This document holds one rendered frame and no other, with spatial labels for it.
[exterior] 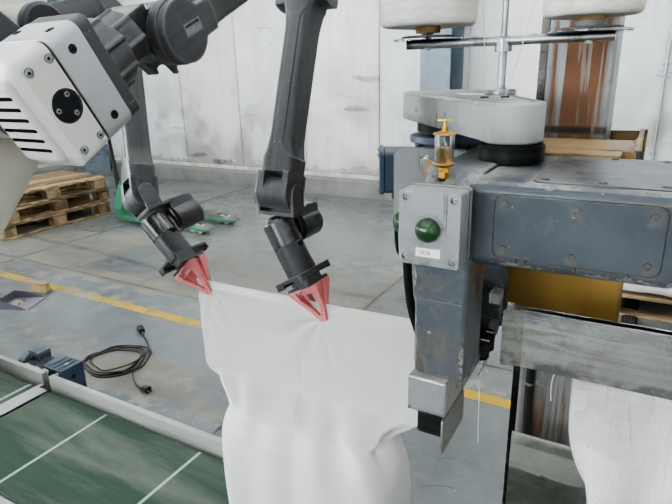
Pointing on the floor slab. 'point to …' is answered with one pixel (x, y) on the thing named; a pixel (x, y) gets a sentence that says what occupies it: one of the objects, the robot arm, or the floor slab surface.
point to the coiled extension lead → (123, 365)
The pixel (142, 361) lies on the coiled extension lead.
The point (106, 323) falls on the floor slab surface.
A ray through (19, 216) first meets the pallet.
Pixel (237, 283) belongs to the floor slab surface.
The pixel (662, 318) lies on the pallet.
